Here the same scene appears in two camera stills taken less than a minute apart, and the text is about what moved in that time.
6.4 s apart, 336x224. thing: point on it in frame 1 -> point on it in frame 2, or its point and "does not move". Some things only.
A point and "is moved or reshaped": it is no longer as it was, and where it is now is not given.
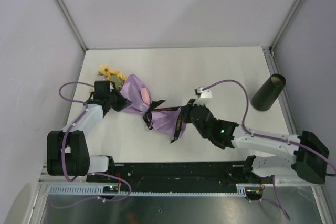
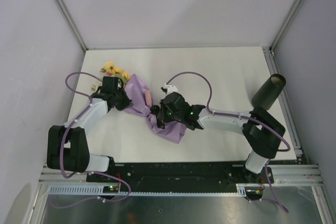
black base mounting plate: [186, 177] does not move
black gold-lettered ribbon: [153, 108] -> [155, 109]
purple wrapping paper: [166, 120] is moved or reshaped
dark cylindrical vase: [269, 92] does not move
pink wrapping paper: [145, 95] is moved or reshaped
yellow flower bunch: [113, 75] is moved or reshaped
